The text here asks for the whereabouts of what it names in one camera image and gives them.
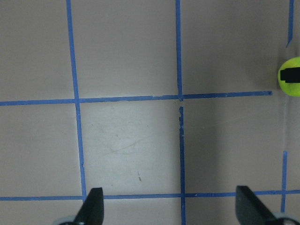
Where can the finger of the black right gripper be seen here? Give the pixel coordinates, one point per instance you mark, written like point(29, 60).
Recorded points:
point(290, 75)

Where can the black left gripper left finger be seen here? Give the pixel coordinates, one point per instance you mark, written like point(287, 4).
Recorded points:
point(92, 210)

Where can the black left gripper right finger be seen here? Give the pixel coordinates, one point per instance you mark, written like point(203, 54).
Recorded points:
point(250, 210)

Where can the green apple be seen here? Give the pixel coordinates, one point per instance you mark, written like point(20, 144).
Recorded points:
point(291, 89)

